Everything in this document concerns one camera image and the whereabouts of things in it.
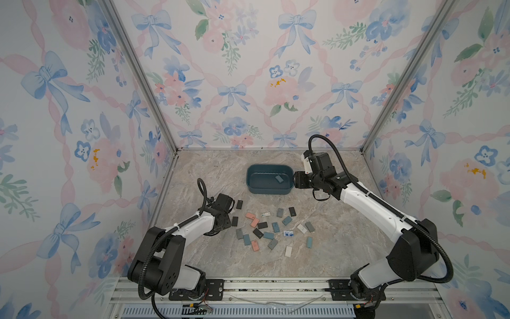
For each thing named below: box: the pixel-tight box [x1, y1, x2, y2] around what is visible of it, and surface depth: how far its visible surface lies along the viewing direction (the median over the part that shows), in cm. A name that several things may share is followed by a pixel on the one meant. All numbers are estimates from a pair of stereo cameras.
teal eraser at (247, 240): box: [243, 233, 252, 246], surface depth 88 cm
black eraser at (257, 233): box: [252, 227, 264, 239], surface depth 90 cm
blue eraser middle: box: [271, 221, 281, 233], surface depth 92 cm
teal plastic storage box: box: [245, 164, 295, 195], surface depth 108 cm
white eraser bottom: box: [284, 245, 293, 258], surface depth 85 cm
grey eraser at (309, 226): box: [304, 221, 316, 233], surface depth 92 cm
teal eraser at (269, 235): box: [263, 231, 275, 240], surface depth 90 cm
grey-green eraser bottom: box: [266, 238, 279, 250], surface depth 87 cm
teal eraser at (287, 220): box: [281, 215, 293, 226], surface depth 94 cm
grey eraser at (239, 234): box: [235, 228, 244, 240], surface depth 90 cm
